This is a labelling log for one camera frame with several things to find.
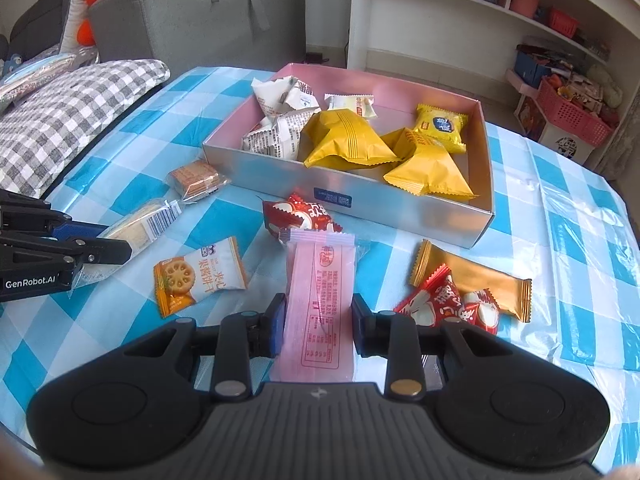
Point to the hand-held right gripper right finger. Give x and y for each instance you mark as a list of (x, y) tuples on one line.
[(362, 330)]

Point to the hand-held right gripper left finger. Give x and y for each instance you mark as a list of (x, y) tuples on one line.
[(276, 327)]

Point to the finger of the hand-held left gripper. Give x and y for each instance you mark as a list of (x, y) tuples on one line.
[(80, 231), (105, 251)]

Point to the long clear cracker packet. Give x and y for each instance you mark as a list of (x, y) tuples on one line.
[(140, 225)]

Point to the pink translucent snack packet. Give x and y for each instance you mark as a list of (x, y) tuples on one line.
[(317, 310)]

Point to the red candy packet white heart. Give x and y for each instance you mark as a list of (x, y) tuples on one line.
[(430, 305)]

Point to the orange white biscuit packet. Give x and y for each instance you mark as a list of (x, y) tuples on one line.
[(200, 275)]

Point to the clear brown biscuit packet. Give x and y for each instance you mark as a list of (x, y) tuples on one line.
[(195, 180)]

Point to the silver pink cardboard box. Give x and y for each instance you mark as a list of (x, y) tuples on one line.
[(400, 210)]

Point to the long gold snack packet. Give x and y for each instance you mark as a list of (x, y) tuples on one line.
[(480, 275)]

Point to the plain yellow snack packet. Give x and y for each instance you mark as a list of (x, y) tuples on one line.
[(430, 170), (345, 140)]

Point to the white printed snack packet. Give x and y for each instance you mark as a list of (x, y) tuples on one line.
[(267, 97), (275, 135), (305, 95)]

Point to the yellow snack packet blue label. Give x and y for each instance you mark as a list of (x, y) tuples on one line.
[(440, 125)]

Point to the white yellow snack packet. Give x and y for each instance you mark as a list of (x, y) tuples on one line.
[(350, 105)]

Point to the grey checked pillow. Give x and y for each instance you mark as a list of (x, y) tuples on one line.
[(75, 110)]

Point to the shiny plastic pouch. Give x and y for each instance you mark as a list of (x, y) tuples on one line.
[(35, 77)]

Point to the blue white checked tablecloth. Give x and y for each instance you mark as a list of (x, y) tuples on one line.
[(550, 280)]

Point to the white cushion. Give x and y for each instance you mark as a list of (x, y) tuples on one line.
[(72, 10)]

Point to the grey sofa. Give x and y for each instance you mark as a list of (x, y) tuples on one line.
[(200, 25)]

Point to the colourful picture box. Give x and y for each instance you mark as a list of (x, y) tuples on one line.
[(529, 117)]

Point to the black power adapter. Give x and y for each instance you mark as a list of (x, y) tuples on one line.
[(315, 57)]

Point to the white patterned box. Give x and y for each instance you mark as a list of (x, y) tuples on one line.
[(570, 145)]

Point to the pink white low rack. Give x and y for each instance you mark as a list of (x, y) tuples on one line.
[(520, 82)]

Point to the large pink storage basket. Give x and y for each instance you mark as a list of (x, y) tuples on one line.
[(575, 120)]

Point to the blue storage box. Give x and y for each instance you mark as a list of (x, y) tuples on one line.
[(530, 70)]

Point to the white bookshelf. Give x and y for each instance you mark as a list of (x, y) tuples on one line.
[(425, 20)]

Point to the colourful toy box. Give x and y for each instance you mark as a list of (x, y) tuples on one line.
[(577, 92)]

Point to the pale green plush toy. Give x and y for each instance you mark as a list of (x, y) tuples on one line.
[(605, 85)]

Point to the small red basket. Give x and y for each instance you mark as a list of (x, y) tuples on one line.
[(562, 22)]

